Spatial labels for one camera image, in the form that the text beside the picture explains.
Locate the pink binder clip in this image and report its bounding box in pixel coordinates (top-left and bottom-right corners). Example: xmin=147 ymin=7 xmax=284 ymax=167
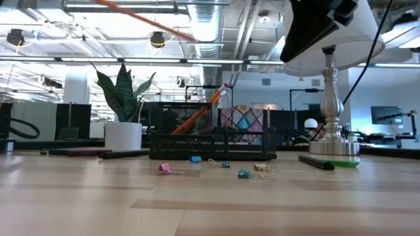
xmin=157 ymin=163 xmax=187 ymax=176

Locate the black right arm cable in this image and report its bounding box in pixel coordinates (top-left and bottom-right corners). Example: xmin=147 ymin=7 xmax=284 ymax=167
xmin=343 ymin=0 xmax=394 ymax=105

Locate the thick black cable loop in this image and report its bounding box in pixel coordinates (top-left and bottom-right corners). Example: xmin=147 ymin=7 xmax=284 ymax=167
xmin=0 ymin=116 xmax=41 ymax=140

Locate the dark chair back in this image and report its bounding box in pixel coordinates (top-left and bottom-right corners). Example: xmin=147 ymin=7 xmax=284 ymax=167
xmin=60 ymin=127 xmax=79 ymax=141

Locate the small green stapler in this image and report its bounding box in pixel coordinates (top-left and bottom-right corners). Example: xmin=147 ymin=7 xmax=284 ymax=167
xmin=327 ymin=159 xmax=361 ymax=168

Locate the black aluminium table frame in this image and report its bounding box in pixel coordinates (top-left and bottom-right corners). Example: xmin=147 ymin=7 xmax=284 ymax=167
xmin=12 ymin=140 xmax=420 ymax=161

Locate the beige binder clip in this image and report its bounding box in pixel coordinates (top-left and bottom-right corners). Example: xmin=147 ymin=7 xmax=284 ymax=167
xmin=253 ymin=163 xmax=276 ymax=174

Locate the black marker pen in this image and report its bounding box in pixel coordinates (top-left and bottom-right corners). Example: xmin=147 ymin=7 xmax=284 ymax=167
xmin=297 ymin=155 xmax=336 ymax=171
xmin=97 ymin=149 xmax=150 ymax=160

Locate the black computer monitor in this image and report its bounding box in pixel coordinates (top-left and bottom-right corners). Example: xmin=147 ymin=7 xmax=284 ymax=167
xmin=140 ymin=101 xmax=164 ymax=127

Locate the long ceiling light bar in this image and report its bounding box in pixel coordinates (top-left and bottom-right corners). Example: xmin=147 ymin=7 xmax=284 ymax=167
xmin=0 ymin=56 xmax=285 ymax=66

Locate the colourful patterned panel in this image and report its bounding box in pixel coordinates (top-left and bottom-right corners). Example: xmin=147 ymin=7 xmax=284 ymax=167
xmin=220 ymin=104 xmax=265 ymax=145

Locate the teal binder clip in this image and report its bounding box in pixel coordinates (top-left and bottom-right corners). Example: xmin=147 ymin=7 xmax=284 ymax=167
xmin=238 ymin=168 xmax=268 ymax=180

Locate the ceiling device with yellow cable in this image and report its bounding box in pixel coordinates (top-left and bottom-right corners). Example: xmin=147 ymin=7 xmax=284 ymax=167
xmin=6 ymin=28 xmax=40 ymax=47
xmin=149 ymin=30 xmax=177 ymax=49

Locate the black mesh desk organizer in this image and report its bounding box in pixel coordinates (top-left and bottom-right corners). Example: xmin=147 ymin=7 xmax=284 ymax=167
xmin=148 ymin=102 xmax=278 ymax=161

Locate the silver ceiling air duct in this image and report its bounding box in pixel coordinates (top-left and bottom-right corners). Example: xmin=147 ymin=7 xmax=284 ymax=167
xmin=187 ymin=0 xmax=224 ymax=86

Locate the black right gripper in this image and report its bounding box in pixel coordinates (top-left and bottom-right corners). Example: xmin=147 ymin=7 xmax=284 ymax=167
xmin=280 ymin=0 xmax=359 ymax=63

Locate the black metal stand frame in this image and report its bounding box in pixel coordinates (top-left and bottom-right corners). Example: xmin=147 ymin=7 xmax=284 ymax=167
xmin=289 ymin=87 xmax=324 ymax=112
xmin=185 ymin=84 xmax=234 ymax=109

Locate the snake plant in white pot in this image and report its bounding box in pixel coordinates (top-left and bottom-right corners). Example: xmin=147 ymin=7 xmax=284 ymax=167
xmin=90 ymin=62 xmax=157 ymax=151

